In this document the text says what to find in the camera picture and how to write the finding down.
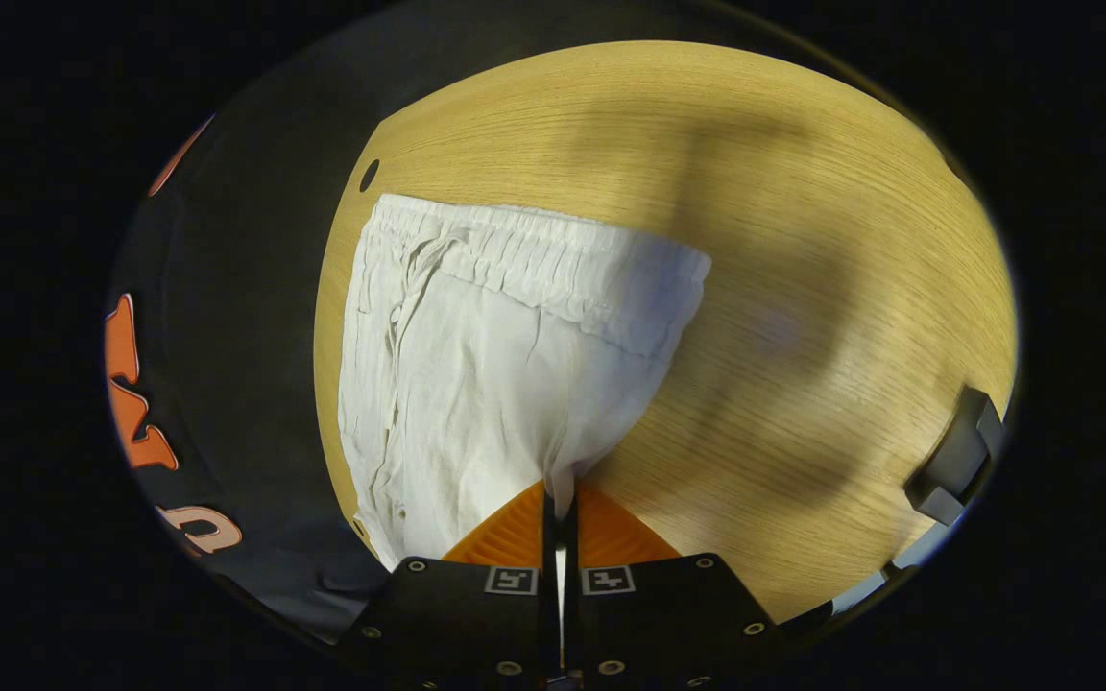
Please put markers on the black backdrop cloth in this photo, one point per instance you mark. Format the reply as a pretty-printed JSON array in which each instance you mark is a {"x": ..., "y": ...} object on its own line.
[{"x": 246, "y": 384}]

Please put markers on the dark grey clamp block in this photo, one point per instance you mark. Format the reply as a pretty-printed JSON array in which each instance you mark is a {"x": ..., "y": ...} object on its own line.
[{"x": 956, "y": 451}]

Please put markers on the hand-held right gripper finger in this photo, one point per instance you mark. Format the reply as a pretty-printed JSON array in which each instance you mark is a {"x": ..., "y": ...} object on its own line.
[
  {"x": 548, "y": 614},
  {"x": 572, "y": 614}
]

